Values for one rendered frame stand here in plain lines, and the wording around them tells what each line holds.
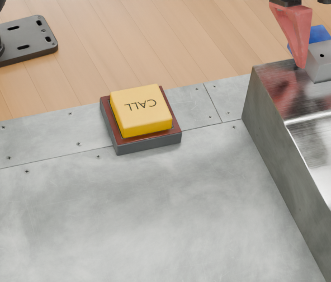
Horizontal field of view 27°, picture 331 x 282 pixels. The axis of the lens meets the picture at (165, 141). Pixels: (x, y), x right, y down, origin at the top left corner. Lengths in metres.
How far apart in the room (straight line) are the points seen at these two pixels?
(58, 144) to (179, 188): 0.15
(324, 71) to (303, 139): 0.09
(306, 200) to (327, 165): 0.04
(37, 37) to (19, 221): 0.28
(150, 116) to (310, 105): 0.18
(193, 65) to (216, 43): 0.06
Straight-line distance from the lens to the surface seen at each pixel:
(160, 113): 0.82
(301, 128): 0.76
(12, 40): 0.95
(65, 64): 0.93
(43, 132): 0.85
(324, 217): 0.73
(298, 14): 0.76
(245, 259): 0.76
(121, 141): 0.81
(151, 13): 1.01
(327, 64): 0.80
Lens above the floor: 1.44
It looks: 50 degrees down
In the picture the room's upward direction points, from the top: 6 degrees clockwise
